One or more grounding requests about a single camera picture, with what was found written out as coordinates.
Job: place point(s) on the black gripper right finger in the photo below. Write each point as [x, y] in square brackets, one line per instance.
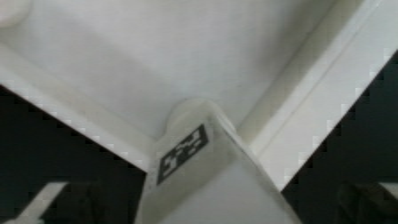
[367, 203]

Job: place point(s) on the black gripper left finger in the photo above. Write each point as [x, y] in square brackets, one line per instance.
[78, 203]

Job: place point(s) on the white table leg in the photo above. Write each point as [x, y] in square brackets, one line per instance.
[207, 186]

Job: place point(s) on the white square table top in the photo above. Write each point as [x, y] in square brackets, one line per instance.
[106, 59]

